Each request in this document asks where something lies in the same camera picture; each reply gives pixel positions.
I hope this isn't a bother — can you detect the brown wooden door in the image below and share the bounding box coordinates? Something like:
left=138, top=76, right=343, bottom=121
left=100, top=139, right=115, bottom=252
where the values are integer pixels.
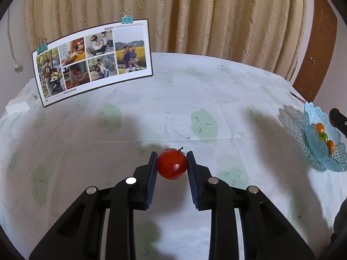
left=292, top=0, right=339, bottom=102

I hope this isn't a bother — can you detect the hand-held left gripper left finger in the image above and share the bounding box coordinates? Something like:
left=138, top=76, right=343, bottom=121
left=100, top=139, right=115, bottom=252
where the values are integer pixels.
left=29, top=152, right=159, bottom=260

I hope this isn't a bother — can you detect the white power strip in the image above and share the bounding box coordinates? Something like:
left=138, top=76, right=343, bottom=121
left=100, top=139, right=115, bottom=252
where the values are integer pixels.
left=5, top=93, right=36, bottom=114

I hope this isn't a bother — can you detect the thin pen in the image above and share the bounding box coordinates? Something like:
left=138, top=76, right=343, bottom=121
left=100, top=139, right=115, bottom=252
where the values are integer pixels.
left=289, top=91, right=307, bottom=104

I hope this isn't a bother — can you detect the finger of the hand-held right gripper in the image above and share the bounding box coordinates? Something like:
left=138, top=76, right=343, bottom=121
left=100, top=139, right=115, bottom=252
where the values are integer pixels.
left=329, top=108, right=347, bottom=136

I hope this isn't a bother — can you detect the beige patterned curtain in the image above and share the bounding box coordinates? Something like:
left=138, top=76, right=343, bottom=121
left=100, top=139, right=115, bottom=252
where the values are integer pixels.
left=24, top=0, right=315, bottom=74

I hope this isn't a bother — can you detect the red tomato with stem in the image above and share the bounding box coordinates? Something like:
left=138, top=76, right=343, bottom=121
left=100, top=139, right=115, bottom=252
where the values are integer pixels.
left=157, top=147, right=188, bottom=180

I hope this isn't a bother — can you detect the blue plastic lattice basket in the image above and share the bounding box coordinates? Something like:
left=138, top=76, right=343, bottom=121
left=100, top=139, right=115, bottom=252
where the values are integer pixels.
left=303, top=101, right=347, bottom=173

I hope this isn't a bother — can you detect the white cable with plug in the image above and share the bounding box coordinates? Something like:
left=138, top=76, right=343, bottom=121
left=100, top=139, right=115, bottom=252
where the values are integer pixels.
left=7, top=8, right=24, bottom=74

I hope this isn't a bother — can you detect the photo collage board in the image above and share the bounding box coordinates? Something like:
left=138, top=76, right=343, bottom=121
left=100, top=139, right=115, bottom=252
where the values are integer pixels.
left=32, top=19, right=154, bottom=108

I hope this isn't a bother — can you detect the teal binder clip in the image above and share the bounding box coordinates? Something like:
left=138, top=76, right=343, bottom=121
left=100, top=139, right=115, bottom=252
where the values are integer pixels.
left=37, top=37, right=49, bottom=55
left=121, top=9, right=134, bottom=24

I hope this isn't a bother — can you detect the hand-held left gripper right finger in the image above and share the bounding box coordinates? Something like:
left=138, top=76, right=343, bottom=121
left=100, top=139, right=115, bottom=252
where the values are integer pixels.
left=186, top=151, right=316, bottom=260

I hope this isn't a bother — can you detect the white green printed tablecloth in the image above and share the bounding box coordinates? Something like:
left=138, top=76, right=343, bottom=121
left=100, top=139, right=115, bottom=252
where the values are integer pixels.
left=0, top=52, right=347, bottom=260

